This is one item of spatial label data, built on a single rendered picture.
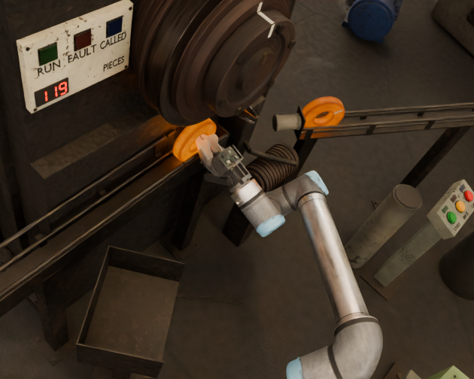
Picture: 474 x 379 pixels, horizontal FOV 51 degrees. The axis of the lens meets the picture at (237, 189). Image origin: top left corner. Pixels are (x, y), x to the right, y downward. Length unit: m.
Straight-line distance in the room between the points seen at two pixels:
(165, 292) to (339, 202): 1.35
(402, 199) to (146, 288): 1.05
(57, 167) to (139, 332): 0.47
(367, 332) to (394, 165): 1.72
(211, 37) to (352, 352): 0.79
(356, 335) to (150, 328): 0.53
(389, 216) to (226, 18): 1.19
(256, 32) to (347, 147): 1.76
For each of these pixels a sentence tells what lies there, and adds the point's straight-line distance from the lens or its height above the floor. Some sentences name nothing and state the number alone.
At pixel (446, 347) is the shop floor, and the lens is 2.46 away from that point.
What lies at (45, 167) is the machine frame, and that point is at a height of 0.87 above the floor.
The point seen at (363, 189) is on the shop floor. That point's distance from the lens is 2.67.
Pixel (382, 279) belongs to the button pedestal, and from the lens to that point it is 2.38.
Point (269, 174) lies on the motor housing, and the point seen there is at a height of 0.52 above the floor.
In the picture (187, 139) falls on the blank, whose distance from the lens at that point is 1.48.
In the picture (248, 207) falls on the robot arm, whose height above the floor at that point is 0.71.
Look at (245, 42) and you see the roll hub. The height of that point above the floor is 1.23.
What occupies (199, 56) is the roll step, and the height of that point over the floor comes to 1.19.
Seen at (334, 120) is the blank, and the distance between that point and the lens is 1.86.
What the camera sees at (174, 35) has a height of 1.23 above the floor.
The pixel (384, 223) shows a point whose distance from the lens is 2.09.
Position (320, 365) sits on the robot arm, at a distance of 1.28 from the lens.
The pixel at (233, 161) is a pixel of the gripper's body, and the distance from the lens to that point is 1.48.
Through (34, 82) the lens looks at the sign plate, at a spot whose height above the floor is 1.14.
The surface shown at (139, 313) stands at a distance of 1.40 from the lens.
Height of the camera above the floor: 1.91
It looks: 53 degrees down
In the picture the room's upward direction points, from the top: 23 degrees clockwise
